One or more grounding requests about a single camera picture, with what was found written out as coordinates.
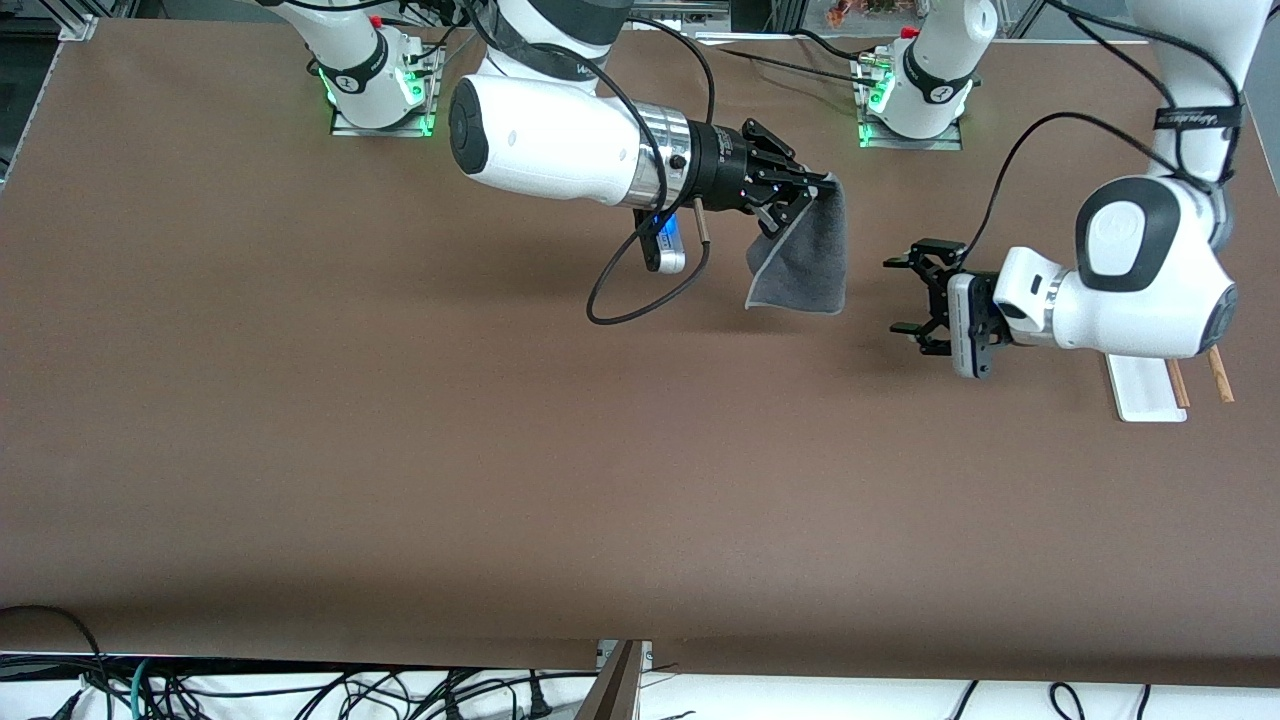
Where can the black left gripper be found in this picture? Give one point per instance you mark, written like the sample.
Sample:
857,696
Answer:
938,291

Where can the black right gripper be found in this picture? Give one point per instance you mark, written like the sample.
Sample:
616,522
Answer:
722,168

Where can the grey towel with pink tag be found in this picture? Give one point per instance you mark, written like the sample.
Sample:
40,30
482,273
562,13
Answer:
805,265

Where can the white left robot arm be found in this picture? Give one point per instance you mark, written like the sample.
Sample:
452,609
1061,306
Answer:
1150,290

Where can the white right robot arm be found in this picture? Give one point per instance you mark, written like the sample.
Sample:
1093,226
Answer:
550,140

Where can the white rack base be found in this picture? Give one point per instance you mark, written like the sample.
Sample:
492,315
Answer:
1140,395

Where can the orange patterned object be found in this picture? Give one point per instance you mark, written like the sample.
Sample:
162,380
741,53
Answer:
860,10

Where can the white power strip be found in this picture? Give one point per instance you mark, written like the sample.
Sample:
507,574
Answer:
670,20

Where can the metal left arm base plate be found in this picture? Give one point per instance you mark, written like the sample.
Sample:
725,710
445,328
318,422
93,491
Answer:
945,140

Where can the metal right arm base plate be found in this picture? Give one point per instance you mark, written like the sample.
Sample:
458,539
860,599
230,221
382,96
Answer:
345,124

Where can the metal table bracket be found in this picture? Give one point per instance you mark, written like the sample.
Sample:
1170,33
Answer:
604,655

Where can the brown wooden post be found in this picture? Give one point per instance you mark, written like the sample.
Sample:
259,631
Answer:
615,690

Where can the aluminium frame corner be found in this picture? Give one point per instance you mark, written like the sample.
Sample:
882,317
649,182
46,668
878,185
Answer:
78,27

